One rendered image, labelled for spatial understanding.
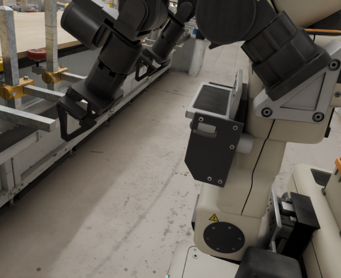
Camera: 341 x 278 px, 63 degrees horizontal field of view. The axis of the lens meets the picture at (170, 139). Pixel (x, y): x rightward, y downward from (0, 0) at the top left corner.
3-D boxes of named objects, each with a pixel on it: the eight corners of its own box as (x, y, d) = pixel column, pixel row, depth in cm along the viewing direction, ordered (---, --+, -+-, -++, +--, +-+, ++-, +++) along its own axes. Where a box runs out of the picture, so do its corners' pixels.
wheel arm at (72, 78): (119, 92, 130) (120, 84, 128) (116, 95, 127) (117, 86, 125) (36, 72, 136) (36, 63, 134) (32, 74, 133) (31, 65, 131)
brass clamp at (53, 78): (69, 78, 137) (69, 68, 135) (52, 85, 125) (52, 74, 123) (58, 75, 138) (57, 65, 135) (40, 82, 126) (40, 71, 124)
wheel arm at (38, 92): (94, 110, 108) (95, 100, 106) (90, 113, 105) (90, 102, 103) (-4, 85, 114) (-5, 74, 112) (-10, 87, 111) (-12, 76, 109)
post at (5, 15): (24, 132, 116) (12, 7, 94) (17, 135, 113) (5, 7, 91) (16, 130, 117) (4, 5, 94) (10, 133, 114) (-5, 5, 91)
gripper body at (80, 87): (65, 95, 45) (83, 57, 42) (92, 79, 54) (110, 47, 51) (98, 118, 46) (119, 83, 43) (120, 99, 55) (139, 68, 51)
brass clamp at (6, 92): (36, 92, 115) (35, 80, 113) (12, 101, 103) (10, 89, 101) (22, 88, 116) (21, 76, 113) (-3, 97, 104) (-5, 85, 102)
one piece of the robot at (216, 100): (241, 141, 85) (265, 71, 75) (241, 195, 61) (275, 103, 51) (191, 128, 87) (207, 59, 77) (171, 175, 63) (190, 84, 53)
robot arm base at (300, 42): (335, 59, 34) (313, 47, 44) (296, 5, 32) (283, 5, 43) (271, 103, 38) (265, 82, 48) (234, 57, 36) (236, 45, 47)
